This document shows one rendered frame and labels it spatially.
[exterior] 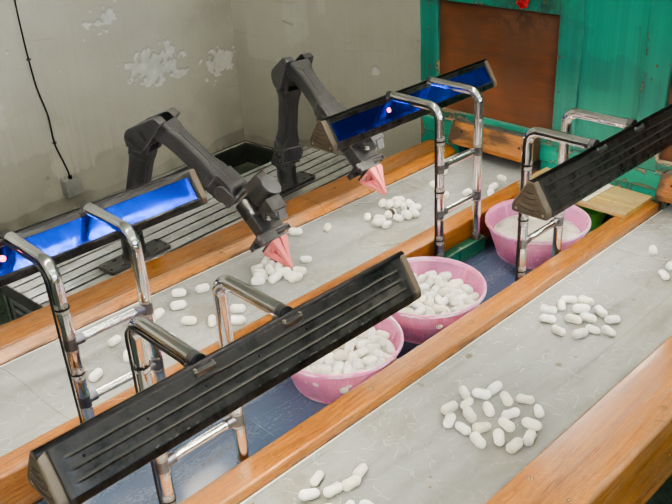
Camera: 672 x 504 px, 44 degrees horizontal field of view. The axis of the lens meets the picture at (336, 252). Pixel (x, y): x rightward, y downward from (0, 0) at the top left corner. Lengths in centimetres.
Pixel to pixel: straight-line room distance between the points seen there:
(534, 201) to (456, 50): 113
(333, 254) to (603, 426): 86
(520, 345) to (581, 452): 35
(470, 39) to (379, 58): 135
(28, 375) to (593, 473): 111
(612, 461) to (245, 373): 65
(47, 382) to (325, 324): 77
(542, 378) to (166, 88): 304
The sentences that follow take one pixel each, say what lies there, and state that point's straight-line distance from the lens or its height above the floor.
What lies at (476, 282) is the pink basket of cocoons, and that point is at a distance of 192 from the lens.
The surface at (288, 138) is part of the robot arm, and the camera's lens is 255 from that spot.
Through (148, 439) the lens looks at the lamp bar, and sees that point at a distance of 104.
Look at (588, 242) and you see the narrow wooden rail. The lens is 210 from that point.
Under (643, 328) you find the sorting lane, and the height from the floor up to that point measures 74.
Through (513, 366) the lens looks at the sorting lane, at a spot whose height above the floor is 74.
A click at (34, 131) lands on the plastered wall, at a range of 394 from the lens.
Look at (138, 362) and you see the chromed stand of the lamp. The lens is 122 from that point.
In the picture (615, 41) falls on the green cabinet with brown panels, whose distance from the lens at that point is 231.
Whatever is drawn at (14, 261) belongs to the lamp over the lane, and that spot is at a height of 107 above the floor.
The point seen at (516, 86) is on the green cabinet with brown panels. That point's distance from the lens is 250.
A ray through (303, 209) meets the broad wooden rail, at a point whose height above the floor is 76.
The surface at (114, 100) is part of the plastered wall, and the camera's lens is 413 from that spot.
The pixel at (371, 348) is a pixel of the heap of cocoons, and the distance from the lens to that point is 172.
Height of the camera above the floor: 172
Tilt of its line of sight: 28 degrees down
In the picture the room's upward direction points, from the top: 4 degrees counter-clockwise
